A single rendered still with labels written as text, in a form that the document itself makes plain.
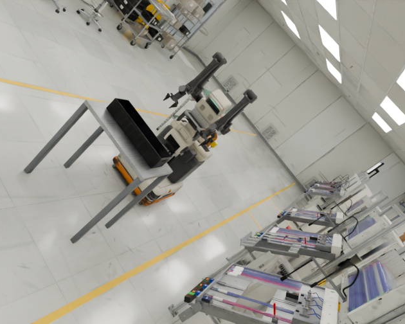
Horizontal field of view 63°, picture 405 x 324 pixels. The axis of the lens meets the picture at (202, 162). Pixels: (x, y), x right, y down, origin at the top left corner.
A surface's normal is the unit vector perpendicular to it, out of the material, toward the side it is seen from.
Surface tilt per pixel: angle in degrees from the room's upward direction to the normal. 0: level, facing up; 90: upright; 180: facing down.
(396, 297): 90
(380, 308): 90
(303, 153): 90
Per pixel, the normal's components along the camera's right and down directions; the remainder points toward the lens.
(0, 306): 0.72, -0.62
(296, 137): -0.40, 0.02
